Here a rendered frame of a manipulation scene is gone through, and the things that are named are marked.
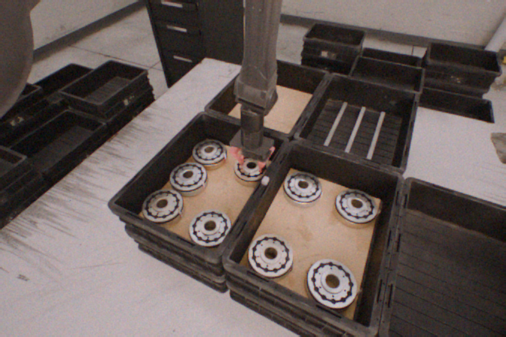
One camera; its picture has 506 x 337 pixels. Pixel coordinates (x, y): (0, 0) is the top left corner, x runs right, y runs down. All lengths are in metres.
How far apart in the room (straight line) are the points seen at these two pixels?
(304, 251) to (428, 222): 0.34
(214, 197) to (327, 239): 0.31
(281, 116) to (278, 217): 0.43
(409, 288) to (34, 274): 0.94
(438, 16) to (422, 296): 3.38
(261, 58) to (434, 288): 0.60
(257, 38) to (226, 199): 0.43
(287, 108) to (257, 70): 0.53
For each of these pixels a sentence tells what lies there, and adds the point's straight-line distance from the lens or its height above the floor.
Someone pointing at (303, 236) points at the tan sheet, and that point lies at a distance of 0.72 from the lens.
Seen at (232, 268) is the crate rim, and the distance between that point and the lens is 0.57.
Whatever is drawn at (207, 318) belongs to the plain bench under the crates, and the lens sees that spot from 0.78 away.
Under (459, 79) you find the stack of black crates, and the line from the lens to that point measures 2.24.
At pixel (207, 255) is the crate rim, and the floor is 0.93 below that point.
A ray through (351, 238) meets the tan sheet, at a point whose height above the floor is 0.83.
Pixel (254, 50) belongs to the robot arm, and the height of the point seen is 1.23.
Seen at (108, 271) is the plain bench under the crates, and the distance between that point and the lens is 0.90.
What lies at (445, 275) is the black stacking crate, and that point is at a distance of 0.80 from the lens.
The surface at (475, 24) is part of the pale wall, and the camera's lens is 3.93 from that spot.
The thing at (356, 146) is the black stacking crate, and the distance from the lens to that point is 0.97.
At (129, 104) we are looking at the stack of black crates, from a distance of 1.81.
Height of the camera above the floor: 1.45
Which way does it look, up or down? 49 degrees down
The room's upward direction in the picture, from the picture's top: straight up
